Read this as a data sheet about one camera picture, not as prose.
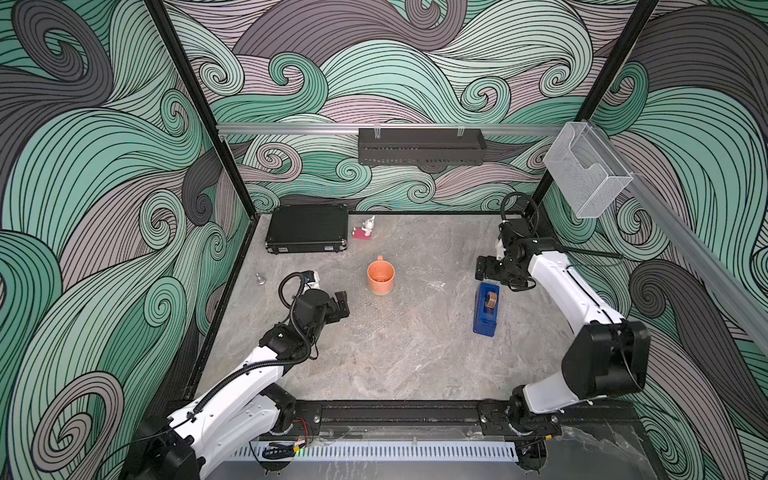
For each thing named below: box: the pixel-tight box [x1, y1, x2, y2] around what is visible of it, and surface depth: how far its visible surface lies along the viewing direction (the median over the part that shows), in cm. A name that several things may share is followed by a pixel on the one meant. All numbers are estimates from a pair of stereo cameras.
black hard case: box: [265, 203, 348, 254], surface depth 115 cm
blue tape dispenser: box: [473, 282, 500, 337], surface depth 90 cm
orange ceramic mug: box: [367, 255, 395, 296], surface depth 97 cm
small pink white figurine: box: [352, 215, 375, 240], surface depth 113 cm
